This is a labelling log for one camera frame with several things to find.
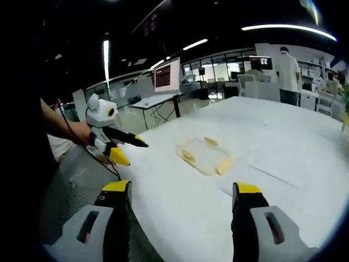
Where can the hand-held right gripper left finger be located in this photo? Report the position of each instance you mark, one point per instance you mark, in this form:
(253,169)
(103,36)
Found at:
(92,245)

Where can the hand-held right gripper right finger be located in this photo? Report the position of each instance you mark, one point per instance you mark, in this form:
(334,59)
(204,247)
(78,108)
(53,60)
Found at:
(246,240)

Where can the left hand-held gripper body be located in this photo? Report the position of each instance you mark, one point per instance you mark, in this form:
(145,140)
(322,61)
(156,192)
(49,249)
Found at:
(99,116)

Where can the white desk with black legs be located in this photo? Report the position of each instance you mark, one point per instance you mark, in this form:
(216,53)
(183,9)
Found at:
(155,101)

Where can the white cloth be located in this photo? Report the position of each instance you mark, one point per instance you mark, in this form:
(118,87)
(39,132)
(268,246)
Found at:
(61,147)

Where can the long ceiling light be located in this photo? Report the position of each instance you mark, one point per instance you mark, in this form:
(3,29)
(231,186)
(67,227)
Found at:
(289,28)
(106,60)
(195,44)

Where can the large display screen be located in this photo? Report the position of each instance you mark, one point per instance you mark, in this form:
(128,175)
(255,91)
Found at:
(167,75)

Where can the clear container with yellow latches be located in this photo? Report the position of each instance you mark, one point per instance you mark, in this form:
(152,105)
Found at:
(204,157)

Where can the white office chair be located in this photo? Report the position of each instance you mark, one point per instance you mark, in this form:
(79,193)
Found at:
(246,84)

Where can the computer monitor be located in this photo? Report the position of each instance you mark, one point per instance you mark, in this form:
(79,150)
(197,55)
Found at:
(261,62)

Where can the green plant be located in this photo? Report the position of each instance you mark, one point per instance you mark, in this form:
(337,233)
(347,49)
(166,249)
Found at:
(346,109)

